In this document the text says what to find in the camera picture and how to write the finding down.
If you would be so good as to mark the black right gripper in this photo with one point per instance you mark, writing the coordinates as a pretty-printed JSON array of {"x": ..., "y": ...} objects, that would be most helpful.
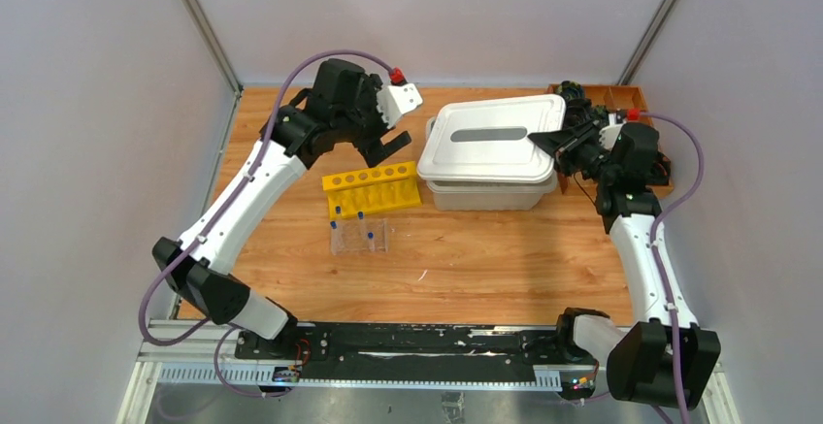
[{"x": 558, "y": 145}]

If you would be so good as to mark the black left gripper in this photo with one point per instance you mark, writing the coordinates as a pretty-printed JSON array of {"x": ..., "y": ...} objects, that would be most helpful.
[{"x": 374, "y": 128}]

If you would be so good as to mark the yellow test tube rack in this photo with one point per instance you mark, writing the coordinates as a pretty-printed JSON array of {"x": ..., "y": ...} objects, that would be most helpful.
[{"x": 385, "y": 188}]

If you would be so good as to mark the white plastic bin lid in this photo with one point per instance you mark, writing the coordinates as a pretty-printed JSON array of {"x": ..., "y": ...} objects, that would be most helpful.
[{"x": 488, "y": 140}]

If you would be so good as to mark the white plastic bin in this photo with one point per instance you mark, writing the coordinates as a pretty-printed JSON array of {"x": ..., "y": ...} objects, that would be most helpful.
[{"x": 489, "y": 195}]

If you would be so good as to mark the clear acrylic tube rack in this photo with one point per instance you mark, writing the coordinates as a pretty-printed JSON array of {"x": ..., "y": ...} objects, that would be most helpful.
[{"x": 351, "y": 241}]

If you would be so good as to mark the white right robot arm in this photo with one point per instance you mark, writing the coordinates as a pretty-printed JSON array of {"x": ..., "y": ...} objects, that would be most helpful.
[{"x": 643, "y": 267}]

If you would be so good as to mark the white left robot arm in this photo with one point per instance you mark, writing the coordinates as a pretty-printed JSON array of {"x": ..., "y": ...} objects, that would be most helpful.
[{"x": 344, "y": 105}]

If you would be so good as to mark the wooden compartment tray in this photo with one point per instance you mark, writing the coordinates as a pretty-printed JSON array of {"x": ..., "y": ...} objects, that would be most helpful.
[{"x": 614, "y": 97}]

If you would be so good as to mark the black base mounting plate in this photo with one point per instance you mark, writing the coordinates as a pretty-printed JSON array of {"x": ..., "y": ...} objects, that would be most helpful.
[{"x": 416, "y": 353}]

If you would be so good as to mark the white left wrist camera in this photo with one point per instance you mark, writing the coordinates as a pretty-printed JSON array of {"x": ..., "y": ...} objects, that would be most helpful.
[{"x": 394, "y": 102}]

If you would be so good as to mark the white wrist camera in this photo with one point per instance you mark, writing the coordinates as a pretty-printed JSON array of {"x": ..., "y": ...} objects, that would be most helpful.
[
  {"x": 609, "y": 133},
  {"x": 394, "y": 102}
]

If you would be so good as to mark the dark green ring part right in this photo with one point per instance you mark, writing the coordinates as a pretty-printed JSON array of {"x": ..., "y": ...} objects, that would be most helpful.
[{"x": 600, "y": 112}]

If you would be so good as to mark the dark green ring part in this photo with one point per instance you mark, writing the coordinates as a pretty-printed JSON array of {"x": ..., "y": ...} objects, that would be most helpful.
[
  {"x": 570, "y": 91},
  {"x": 600, "y": 112}
]

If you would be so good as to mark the dark green ring part top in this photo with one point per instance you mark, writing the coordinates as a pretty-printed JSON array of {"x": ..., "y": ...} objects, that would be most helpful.
[{"x": 570, "y": 91}]

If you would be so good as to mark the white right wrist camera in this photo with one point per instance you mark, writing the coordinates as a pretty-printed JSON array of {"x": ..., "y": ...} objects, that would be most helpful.
[{"x": 609, "y": 133}]

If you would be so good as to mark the black ring part on tray edge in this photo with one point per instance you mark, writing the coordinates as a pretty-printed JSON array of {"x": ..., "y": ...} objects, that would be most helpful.
[{"x": 661, "y": 170}]

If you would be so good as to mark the aluminium frame rail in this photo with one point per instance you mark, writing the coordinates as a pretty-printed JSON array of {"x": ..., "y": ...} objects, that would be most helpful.
[{"x": 188, "y": 353}]

